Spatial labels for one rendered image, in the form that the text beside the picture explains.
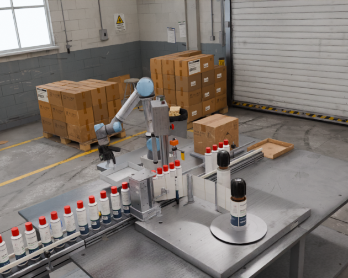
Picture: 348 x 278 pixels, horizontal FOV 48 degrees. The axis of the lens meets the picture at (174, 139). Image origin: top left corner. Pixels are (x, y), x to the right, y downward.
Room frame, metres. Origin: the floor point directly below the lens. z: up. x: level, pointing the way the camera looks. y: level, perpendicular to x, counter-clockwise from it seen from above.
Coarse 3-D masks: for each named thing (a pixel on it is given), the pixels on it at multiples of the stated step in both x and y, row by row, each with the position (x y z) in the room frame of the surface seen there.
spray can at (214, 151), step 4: (216, 148) 2.61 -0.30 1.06; (212, 152) 2.61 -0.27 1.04; (216, 152) 2.60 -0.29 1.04; (212, 156) 2.61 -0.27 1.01; (216, 156) 2.60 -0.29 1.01; (212, 160) 2.61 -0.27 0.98; (216, 160) 2.60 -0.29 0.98; (212, 164) 2.62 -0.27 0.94; (216, 164) 2.60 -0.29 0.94; (216, 168) 2.60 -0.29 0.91
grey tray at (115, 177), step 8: (112, 168) 2.70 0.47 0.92; (120, 168) 2.76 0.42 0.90; (128, 168) 2.78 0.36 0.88; (136, 168) 2.74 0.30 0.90; (144, 168) 2.68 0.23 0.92; (104, 176) 2.58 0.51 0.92; (112, 176) 2.66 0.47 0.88; (120, 176) 2.65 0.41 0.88; (112, 184) 2.52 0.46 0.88; (120, 184) 2.51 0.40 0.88
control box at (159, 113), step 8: (152, 104) 2.40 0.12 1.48; (160, 104) 2.39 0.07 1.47; (152, 112) 2.34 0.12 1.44; (160, 112) 2.34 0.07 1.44; (168, 112) 2.35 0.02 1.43; (152, 120) 2.40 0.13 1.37; (160, 120) 2.34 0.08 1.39; (168, 120) 2.35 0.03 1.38; (152, 128) 2.48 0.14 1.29; (160, 128) 2.34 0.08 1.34; (168, 128) 2.34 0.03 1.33
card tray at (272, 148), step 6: (270, 138) 3.26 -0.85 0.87; (258, 144) 3.18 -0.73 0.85; (264, 144) 3.23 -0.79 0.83; (270, 144) 3.22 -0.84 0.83; (276, 144) 3.21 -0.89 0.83; (282, 144) 3.17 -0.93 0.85; (288, 144) 3.12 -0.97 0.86; (264, 150) 3.08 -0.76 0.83; (270, 150) 3.08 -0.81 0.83; (276, 150) 3.07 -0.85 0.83; (282, 150) 2.97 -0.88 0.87; (288, 150) 3.03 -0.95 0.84; (264, 156) 2.95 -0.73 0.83; (270, 156) 2.95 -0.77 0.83; (276, 156) 2.92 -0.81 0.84
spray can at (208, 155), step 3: (207, 147) 2.59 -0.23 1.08; (207, 150) 2.57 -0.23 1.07; (207, 153) 2.57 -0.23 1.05; (210, 153) 2.57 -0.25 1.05; (207, 156) 2.56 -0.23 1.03; (210, 156) 2.56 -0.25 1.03; (207, 159) 2.56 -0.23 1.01; (210, 159) 2.56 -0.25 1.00; (207, 162) 2.56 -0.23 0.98; (210, 162) 2.56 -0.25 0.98; (207, 165) 2.56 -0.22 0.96; (210, 165) 2.56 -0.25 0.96; (207, 168) 2.56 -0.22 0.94; (210, 168) 2.56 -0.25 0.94; (207, 171) 2.56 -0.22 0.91; (210, 171) 2.56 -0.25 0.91
